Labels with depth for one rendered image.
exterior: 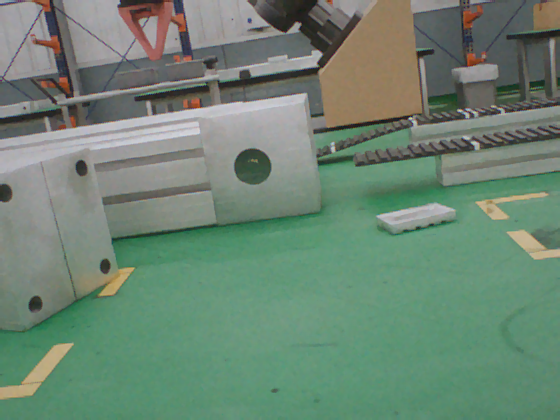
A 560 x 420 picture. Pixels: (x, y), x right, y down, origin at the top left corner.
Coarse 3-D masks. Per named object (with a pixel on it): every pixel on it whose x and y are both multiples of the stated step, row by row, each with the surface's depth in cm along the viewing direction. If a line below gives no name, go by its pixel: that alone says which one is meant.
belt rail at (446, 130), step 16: (512, 112) 71; (528, 112) 71; (544, 112) 71; (416, 128) 72; (432, 128) 72; (448, 128) 72; (464, 128) 72; (480, 128) 73; (496, 128) 72; (512, 128) 72; (416, 144) 73
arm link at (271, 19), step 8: (248, 0) 114; (256, 0) 114; (264, 0) 111; (256, 8) 113; (264, 8) 111; (272, 8) 111; (264, 16) 112; (272, 16) 111; (280, 16) 111; (272, 24) 112; (280, 24) 112; (288, 24) 113
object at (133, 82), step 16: (176, 64) 349; (192, 64) 350; (32, 80) 337; (48, 80) 377; (128, 80) 356; (144, 80) 357; (176, 80) 352; (192, 80) 348; (208, 80) 350; (48, 96) 340; (64, 96) 342; (96, 96) 342; (112, 96) 344; (64, 112) 343; (80, 112) 391
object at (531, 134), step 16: (528, 128) 57; (544, 128) 56; (432, 144) 57; (448, 144) 55; (464, 144) 54; (480, 144) 54; (496, 144) 53; (512, 144) 53; (368, 160) 55; (384, 160) 54; (400, 160) 54
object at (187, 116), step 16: (176, 112) 79; (192, 112) 78; (80, 128) 80; (96, 128) 74; (112, 128) 72; (128, 128) 72; (144, 128) 71; (0, 144) 74; (16, 144) 73; (32, 144) 73
